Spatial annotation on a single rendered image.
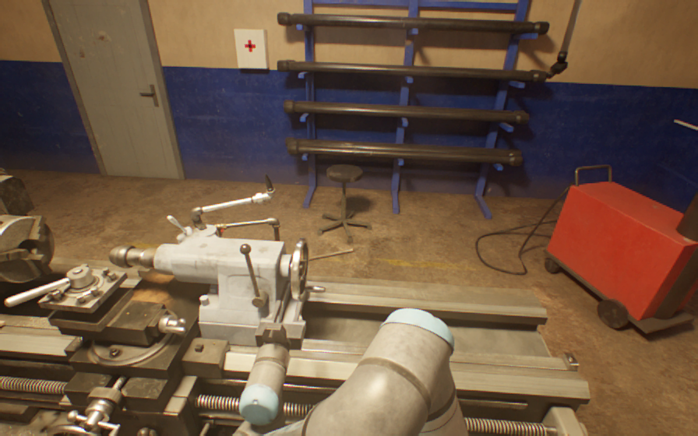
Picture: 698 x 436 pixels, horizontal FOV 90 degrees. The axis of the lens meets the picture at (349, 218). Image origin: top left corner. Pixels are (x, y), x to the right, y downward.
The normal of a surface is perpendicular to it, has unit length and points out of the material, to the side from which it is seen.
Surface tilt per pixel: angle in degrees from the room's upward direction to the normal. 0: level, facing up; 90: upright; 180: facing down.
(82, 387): 0
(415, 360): 22
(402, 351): 2
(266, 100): 90
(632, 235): 90
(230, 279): 76
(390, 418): 42
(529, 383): 36
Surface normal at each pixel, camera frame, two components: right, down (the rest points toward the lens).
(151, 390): 0.03, -0.86
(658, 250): -0.96, 0.11
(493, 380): -0.02, -0.41
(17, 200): 1.00, 0.06
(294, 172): -0.07, 0.50
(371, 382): -0.29, -0.80
